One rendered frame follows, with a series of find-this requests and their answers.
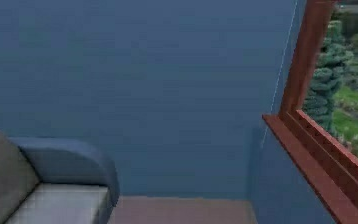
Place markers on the blue grey sofa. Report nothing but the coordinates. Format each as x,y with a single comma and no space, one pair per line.
67,163

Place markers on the red brown framed window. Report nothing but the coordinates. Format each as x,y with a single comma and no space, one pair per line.
323,146

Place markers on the grey sofa cushion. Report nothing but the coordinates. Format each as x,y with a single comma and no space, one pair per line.
5,176

